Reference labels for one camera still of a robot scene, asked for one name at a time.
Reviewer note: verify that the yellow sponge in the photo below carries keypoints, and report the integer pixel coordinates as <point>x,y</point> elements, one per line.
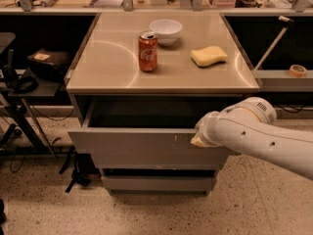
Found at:
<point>208,56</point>

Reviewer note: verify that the grey top drawer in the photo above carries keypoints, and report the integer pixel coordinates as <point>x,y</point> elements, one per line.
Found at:
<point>146,133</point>

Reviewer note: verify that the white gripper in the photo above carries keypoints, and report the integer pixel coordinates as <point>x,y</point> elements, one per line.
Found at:
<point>205,129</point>

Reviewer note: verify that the black side table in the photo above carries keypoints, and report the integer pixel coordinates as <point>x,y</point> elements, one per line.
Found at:
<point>10,74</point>

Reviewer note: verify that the grey drawer cabinet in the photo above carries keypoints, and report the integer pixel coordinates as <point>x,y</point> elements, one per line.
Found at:
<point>108,67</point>

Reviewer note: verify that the grey drawer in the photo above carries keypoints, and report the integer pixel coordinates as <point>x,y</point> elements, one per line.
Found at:
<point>184,184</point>
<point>146,133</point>

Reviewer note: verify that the tape roll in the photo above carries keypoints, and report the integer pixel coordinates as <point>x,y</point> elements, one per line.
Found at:
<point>297,71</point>

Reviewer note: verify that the black box with label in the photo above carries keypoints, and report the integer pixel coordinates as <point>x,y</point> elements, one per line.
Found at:
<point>49,65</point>

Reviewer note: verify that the red cola can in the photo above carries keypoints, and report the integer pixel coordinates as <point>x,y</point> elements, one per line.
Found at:
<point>147,51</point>

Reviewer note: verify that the grey bottom drawer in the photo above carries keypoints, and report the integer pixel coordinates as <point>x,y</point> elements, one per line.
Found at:
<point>184,184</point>

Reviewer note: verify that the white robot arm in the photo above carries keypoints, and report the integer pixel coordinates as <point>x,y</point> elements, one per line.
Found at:
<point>247,128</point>

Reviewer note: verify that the black headphones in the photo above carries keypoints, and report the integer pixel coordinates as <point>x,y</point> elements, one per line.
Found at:
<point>24,84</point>

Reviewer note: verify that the white bowl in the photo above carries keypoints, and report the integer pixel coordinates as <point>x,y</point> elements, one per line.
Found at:
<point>167,31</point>

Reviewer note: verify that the grey-handled stick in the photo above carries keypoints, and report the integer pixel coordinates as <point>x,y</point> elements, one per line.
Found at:
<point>287,22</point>

